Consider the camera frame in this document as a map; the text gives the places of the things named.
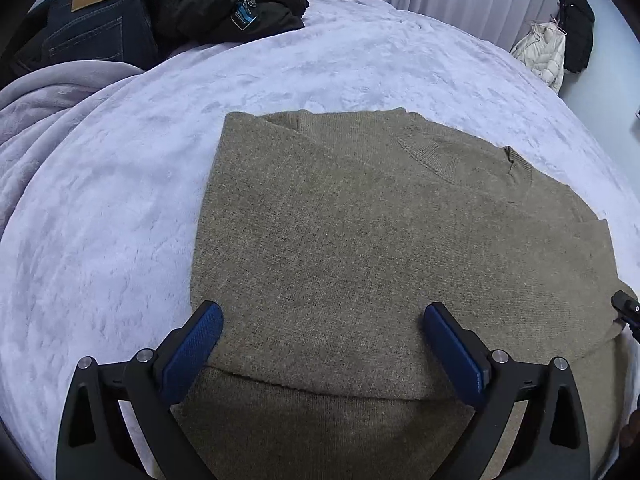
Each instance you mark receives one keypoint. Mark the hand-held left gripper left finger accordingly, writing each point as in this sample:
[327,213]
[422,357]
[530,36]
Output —
[192,355]

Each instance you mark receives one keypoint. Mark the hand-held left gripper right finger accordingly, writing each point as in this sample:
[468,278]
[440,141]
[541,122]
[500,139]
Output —
[455,355]

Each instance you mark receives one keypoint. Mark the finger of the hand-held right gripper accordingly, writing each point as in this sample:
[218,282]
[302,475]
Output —
[629,310]

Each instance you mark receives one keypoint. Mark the olive knit sweater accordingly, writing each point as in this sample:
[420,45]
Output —
[350,240]

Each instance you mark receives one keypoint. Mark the dark blue jeans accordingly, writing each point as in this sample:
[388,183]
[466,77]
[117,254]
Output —
[95,30]

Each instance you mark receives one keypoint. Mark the white fluffy bed blanket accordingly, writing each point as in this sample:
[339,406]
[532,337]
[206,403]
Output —
[125,185]

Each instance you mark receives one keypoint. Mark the black hanging coat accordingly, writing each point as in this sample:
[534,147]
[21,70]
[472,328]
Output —
[577,30]

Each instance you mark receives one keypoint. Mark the grey fleece blanket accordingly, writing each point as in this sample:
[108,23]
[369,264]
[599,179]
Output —
[45,105]

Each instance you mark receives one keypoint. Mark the black jacket with blue tag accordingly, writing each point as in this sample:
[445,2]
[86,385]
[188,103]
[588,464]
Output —
[200,5]

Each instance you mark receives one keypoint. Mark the white puffer jacket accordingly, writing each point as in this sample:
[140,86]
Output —
[542,52]

